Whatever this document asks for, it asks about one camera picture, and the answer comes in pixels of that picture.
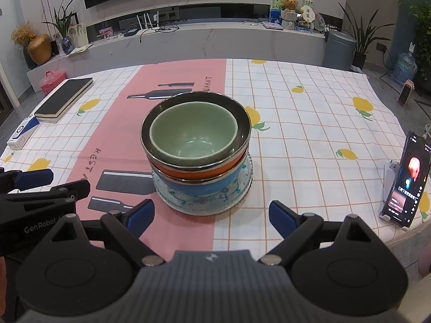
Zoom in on white marble TV bench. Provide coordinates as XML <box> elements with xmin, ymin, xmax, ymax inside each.
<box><xmin>26</xmin><ymin>23</ymin><xmax>329</xmax><ymax>90</ymax></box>

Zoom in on white router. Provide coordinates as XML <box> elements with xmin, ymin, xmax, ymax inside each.
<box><xmin>136</xmin><ymin>12</ymin><xmax>161</xmax><ymax>31</ymax></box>

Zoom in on potted long-leaf plant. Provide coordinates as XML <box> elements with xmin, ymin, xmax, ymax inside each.
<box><xmin>338</xmin><ymin>3</ymin><xmax>395</xmax><ymax>70</ymax></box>

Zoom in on pink storage box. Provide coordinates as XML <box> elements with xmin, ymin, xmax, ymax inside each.
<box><xmin>40</xmin><ymin>71</ymin><xmax>66</xmax><ymax>96</ymax></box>

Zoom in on golden vase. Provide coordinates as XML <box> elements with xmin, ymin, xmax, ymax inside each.
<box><xmin>27</xmin><ymin>34</ymin><xmax>52</xmax><ymax>65</ymax></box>

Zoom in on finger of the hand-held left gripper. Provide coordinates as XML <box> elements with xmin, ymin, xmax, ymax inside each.
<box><xmin>0</xmin><ymin>179</ymin><xmax>91</xmax><ymax>210</ymax></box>
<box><xmin>0</xmin><ymin>168</ymin><xmax>55</xmax><ymax>192</ymax></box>

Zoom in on dried yellow flowers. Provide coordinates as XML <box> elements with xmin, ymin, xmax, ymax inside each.
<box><xmin>11</xmin><ymin>21</ymin><xmax>36</xmax><ymax>46</ymax></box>

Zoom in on smartphone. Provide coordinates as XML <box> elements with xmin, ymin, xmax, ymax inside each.
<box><xmin>379</xmin><ymin>131</ymin><xmax>431</xmax><ymax>228</ymax></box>

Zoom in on dark vase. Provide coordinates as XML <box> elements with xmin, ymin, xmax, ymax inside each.
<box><xmin>23</xmin><ymin>45</ymin><xmax>36</xmax><ymax>70</ymax></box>

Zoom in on small beige heater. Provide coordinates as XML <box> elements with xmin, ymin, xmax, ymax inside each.
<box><xmin>398</xmin><ymin>79</ymin><xmax>414</xmax><ymax>105</ymax></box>

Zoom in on green blue painting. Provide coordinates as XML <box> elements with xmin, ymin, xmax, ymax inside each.
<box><xmin>270</xmin><ymin>0</ymin><xmax>314</xmax><ymax>24</ymax></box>

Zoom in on white drawing card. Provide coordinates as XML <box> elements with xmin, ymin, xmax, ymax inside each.
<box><xmin>69</xmin><ymin>23</ymin><xmax>89</xmax><ymax>48</ymax></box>

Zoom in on grey trash can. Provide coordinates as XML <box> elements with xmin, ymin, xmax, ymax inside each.
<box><xmin>322</xmin><ymin>30</ymin><xmax>357</xmax><ymax>71</ymax></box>

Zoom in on blue steel bowl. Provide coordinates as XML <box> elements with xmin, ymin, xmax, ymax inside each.
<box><xmin>158</xmin><ymin>161</ymin><xmax>248</xmax><ymax>198</ymax></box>

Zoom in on black cables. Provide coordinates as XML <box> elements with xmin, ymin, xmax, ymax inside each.
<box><xmin>140</xmin><ymin>20</ymin><xmax>180</xmax><ymax>44</ymax></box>

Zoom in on white phone stand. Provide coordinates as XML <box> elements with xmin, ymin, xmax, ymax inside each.
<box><xmin>379</xmin><ymin>161</ymin><xmax>413</xmax><ymax>233</ymax></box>

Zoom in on green ceramic bowl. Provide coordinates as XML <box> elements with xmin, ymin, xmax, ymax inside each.
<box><xmin>149</xmin><ymin>101</ymin><xmax>238</xmax><ymax>170</ymax></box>

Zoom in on black book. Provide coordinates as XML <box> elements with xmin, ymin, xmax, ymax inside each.
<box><xmin>34</xmin><ymin>77</ymin><xmax>94</xmax><ymax>124</ymax></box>

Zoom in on green ivy plant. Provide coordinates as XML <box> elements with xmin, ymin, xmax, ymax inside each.
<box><xmin>406</xmin><ymin>0</ymin><xmax>431</xmax><ymax>82</ymax></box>

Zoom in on pink restaurant placemat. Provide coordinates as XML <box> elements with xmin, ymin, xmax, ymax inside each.
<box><xmin>0</xmin><ymin>59</ymin><xmax>408</xmax><ymax>254</ymax></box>

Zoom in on blue water jug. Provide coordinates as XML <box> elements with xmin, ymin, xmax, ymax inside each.
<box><xmin>392</xmin><ymin>42</ymin><xmax>418</xmax><ymax>87</ymax></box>

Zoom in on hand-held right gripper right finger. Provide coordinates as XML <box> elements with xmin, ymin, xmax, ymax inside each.
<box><xmin>259</xmin><ymin>201</ymin><xmax>384</xmax><ymax>266</ymax></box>

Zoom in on loose papers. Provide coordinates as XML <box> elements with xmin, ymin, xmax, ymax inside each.
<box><xmin>67</xmin><ymin>44</ymin><xmax>93</xmax><ymax>56</ymax></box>

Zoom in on green leafy plant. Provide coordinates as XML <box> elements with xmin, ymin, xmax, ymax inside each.
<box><xmin>42</xmin><ymin>0</ymin><xmax>78</xmax><ymax>40</ymax></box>

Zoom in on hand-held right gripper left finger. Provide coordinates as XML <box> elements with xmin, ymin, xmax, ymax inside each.
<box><xmin>45</xmin><ymin>199</ymin><xmax>166</xmax><ymax>266</ymax></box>

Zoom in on orange steel bowl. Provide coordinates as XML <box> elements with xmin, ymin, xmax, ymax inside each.
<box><xmin>140</xmin><ymin>92</ymin><xmax>251</xmax><ymax>180</ymax></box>

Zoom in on blue white box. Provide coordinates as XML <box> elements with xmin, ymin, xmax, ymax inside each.
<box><xmin>7</xmin><ymin>117</ymin><xmax>40</xmax><ymax>150</ymax></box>

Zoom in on round paper fan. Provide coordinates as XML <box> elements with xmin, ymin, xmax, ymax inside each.
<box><xmin>298</xmin><ymin>5</ymin><xmax>316</xmax><ymax>29</ymax></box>

